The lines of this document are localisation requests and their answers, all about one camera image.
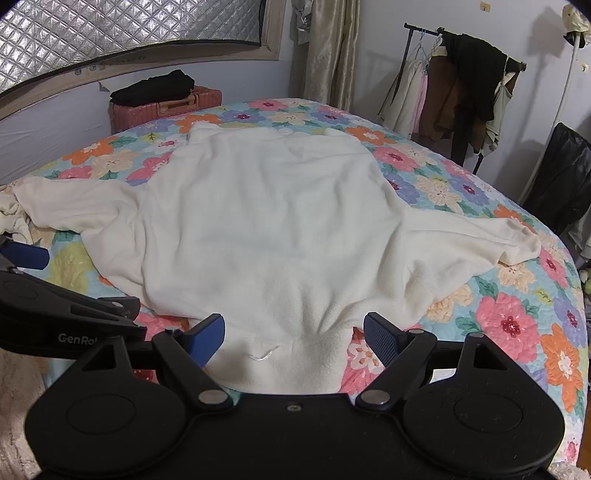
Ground grey hanging cloth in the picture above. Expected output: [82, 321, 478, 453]
[290, 0, 315, 46]

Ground cream plush rug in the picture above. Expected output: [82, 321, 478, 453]
[0, 346, 49, 480]

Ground white stand pole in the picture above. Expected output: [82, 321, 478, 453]
[516, 34, 583, 206]

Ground brown hanging garment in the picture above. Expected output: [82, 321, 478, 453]
[412, 46, 468, 145]

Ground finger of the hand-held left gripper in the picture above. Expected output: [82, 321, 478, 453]
[0, 235, 51, 274]
[96, 296, 142, 322]

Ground cream fleece towel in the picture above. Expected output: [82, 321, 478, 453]
[13, 121, 542, 395]

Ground cream hat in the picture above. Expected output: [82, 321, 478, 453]
[560, 4, 591, 38]

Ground black folded cloth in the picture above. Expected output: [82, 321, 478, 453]
[110, 69, 197, 106]

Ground black clothes rack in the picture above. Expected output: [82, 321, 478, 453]
[401, 22, 528, 176]

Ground beige curtain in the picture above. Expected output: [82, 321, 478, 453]
[288, 0, 362, 112]

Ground cream crumpled cloth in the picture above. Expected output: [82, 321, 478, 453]
[0, 185, 35, 245]

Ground floral bedspread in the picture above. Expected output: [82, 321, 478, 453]
[0, 98, 589, 467]

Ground white hanging garment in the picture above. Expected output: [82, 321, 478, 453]
[378, 58, 426, 137]

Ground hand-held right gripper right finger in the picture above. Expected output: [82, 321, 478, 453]
[355, 312, 514, 411]

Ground pink hanging garment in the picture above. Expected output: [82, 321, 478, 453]
[409, 69, 429, 137]

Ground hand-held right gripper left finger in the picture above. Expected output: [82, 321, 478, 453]
[81, 313, 235, 414]

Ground cream hanging top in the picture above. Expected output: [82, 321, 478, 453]
[480, 73, 519, 155]

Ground silver quilted window cover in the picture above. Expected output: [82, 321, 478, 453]
[0, 0, 269, 95]

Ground beige window frame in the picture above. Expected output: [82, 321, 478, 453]
[0, 0, 288, 121]

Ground black hanging garment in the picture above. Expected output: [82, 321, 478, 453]
[442, 33, 509, 168]

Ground black jacket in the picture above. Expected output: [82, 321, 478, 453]
[521, 122, 591, 236]

